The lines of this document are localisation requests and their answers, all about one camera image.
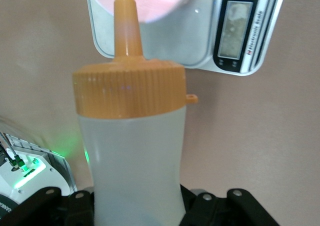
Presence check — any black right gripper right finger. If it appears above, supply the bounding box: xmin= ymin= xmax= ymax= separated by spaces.
xmin=179 ymin=184 xmax=280 ymax=226

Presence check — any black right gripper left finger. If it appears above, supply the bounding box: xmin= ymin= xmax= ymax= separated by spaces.
xmin=0 ymin=186 xmax=96 ymax=226

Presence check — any translucent sauce bottle orange cap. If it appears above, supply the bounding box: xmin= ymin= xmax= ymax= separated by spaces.
xmin=71 ymin=0 xmax=199 ymax=226

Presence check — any pink plastic cup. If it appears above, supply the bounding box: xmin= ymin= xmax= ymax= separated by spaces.
xmin=84 ymin=0 xmax=198 ymax=24

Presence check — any silver digital kitchen scale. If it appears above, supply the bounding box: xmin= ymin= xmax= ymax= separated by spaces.
xmin=84 ymin=0 xmax=288 ymax=77

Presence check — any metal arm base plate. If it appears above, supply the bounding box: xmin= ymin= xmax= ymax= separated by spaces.
xmin=4 ymin=133 xmax=77 ymax=194

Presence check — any green-plug base cable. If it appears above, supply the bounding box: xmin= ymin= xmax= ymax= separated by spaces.
xmin=0 ymin=131 xmax=25 ymax=172

